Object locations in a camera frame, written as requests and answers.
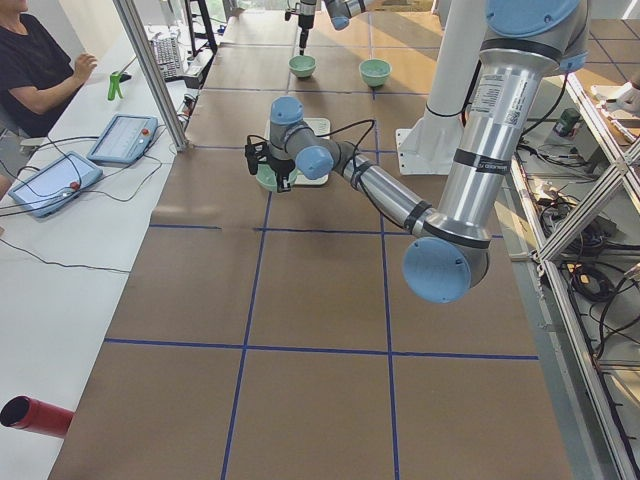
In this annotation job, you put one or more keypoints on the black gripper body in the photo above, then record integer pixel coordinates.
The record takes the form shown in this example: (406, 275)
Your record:
(280, 165)
(303, 21)

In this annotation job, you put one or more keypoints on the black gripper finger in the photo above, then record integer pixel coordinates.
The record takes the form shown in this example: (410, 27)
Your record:
(252, 163)
(283, 183)
(302, 41)

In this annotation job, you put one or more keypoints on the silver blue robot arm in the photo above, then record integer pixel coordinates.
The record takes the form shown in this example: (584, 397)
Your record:
(524, 42)
(340, 13)

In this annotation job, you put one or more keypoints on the green bowl with ice cubes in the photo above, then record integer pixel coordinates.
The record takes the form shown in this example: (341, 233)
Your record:
(375, 72)

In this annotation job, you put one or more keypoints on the blue teach pendant far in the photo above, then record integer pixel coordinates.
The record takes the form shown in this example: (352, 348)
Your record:
(124, 139)

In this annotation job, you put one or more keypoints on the blue teach pendant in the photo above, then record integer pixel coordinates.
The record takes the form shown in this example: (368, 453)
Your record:
(55, 185)
(124, 139)

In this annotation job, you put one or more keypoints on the black keyboard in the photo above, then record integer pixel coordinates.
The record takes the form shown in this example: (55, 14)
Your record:
(167, 54)

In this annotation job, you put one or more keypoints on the green clamp tool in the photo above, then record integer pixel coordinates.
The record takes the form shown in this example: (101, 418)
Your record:
(114, 90)

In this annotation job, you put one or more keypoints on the blue teach pendant near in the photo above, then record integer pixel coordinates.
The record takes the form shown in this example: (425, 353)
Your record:
(55, 185)

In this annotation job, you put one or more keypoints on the person in black shirt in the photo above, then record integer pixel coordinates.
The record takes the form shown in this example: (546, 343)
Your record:
(38, 78)

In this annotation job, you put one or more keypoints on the red cylinder tube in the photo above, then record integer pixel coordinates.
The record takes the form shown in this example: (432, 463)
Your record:
(35, 416)

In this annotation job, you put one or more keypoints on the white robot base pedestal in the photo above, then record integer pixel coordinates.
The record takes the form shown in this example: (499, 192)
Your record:
(428, 148)

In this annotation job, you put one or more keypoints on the aluminium frame post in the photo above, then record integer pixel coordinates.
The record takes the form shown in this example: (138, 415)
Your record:
(136, 33)

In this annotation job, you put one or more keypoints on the aluminium frame rack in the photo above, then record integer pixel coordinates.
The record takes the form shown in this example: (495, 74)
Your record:
(576, 177)

